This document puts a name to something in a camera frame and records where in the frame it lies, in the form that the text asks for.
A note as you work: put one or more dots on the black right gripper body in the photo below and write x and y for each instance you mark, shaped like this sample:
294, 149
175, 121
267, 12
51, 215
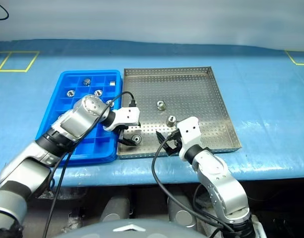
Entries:
175, 138

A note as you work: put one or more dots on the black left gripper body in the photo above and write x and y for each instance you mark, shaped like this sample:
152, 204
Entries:
123, 134

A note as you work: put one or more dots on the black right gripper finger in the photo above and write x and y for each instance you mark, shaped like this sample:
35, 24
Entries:
171, 150
161, 137

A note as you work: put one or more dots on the metal roller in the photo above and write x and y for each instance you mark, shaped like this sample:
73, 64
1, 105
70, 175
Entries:
136, 138
86, 81
161, 105
170, 121
98, 93
110, 102
70, 93
112, 82

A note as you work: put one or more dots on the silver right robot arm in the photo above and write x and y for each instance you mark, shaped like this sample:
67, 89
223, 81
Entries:
216, 178

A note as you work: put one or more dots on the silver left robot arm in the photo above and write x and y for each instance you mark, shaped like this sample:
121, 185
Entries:
75, 121

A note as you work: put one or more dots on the perforated steel tray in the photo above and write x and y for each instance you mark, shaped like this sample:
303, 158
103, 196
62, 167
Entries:
191, 99

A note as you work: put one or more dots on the blue compartment tray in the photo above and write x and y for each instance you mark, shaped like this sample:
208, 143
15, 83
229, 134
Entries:
67, 84

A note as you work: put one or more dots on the dark grey rounded shape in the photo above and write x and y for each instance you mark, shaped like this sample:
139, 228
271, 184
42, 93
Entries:
181, 213
115, 207

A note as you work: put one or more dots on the grey rounded robot torso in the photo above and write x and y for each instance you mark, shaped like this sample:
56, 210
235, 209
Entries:
129, 229

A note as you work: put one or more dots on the blue table cover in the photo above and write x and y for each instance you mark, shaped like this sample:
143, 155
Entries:
265, 111

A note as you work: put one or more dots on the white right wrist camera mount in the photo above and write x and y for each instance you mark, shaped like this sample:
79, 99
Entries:
190, 134

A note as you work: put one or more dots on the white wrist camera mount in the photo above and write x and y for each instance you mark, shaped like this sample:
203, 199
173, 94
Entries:
190, 134
128, 115

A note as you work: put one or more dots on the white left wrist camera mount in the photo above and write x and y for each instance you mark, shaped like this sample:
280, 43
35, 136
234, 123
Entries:
128, 115

